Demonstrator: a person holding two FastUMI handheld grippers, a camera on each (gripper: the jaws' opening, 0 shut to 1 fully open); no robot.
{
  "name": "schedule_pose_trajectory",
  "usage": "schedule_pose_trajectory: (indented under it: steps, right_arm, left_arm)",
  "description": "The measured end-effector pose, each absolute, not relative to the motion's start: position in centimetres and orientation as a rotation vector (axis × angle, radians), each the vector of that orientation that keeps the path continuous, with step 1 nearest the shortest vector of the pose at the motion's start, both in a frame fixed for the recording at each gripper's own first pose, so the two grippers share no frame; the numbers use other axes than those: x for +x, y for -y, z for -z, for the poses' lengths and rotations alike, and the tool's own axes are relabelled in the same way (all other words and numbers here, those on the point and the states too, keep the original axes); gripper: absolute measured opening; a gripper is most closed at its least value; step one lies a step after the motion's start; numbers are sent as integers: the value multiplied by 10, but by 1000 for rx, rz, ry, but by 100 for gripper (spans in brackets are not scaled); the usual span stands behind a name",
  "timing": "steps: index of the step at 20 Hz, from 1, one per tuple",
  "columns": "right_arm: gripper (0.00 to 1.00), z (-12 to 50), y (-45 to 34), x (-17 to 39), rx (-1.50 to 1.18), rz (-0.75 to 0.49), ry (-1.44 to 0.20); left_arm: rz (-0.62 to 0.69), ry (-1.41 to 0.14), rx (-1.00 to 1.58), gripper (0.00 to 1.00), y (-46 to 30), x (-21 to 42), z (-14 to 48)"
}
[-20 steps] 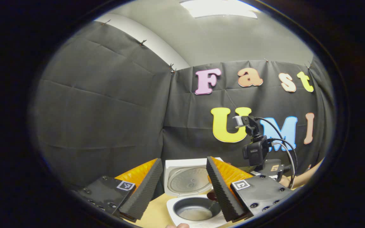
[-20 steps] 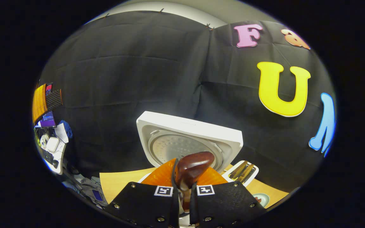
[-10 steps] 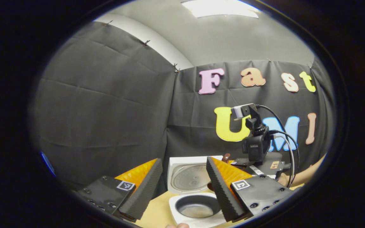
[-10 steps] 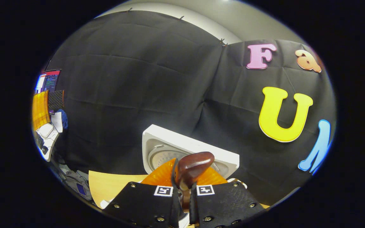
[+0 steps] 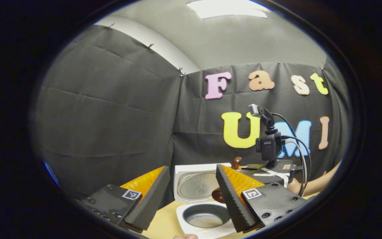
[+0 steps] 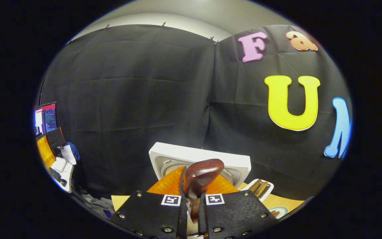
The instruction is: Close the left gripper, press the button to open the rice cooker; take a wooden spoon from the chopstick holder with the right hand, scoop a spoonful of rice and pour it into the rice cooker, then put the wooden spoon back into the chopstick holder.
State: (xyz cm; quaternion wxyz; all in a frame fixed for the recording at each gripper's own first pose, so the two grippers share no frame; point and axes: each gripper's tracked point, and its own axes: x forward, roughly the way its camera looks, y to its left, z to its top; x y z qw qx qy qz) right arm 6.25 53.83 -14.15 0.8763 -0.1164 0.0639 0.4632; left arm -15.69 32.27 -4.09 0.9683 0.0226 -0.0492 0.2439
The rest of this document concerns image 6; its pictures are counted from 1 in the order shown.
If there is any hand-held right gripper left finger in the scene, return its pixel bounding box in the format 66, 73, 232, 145
110, 166, 187, 239

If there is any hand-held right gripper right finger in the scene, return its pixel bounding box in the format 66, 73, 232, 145
198, 174, 279, 239

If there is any brown wooden spoon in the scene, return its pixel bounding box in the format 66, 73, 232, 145
183, 159, 225, 224

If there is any white rice cooker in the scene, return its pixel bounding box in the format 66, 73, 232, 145
149, 142, 252, 188

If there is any blue cloth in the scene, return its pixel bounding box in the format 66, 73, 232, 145
68, 142, 81, 161

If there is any computer monitor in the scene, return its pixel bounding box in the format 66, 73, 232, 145
33, 102, 58, 135

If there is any brown bread slice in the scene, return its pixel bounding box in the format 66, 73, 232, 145
248, 179, 262, 194
256, 181, 269, 199

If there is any white toaster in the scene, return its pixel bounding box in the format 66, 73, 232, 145
241, 179, 274, 201

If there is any pale green plate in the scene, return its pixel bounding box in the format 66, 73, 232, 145
269, 206, 289, 219

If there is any black backdrop cloth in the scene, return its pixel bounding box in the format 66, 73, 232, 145
35, 24, 353, 201

